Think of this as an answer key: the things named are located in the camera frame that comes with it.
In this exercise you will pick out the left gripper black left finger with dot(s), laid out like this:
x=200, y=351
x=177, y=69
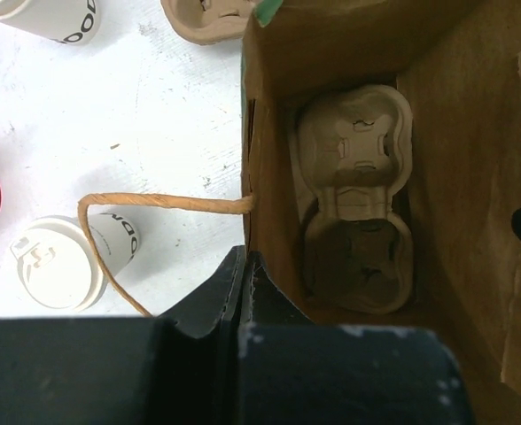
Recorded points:
x=175, y=368

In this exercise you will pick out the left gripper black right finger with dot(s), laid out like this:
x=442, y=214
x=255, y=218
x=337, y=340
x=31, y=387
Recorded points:
x=292, y=371

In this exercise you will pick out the white paper coffee cup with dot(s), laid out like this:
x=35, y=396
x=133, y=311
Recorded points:
x=116, y=238

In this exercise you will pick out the green paper takeout bag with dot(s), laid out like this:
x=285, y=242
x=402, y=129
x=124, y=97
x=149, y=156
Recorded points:
x=458, y=64

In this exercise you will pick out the brown pulp cup carrier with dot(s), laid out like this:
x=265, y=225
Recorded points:
x=351, y=154

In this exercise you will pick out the stacked white paper cups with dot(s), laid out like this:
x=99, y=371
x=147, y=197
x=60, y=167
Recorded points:
x=71, y=22

